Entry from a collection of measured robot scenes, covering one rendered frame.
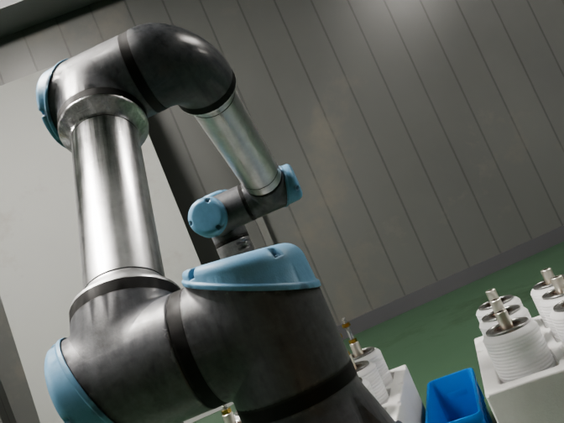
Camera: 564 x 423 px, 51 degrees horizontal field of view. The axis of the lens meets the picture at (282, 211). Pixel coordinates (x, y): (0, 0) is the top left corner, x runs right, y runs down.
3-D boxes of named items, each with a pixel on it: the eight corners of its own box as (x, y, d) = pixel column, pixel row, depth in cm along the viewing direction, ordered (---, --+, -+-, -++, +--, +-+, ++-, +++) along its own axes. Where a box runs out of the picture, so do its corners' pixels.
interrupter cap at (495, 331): (533, 326, 96) (531, 322, 96) (488, 342, 98) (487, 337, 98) (526, 316, 104) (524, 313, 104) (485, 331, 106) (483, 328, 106)
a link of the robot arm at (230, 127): (193, -24, 78) (293, 168, 119) (120, 13, 79) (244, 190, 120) (213, 31, 72) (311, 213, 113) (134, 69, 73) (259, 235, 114)
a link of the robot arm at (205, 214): (232, 181, 109) (242, 186, 120) (178, 206, 110) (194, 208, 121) (248, 220, 108) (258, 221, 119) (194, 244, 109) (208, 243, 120)
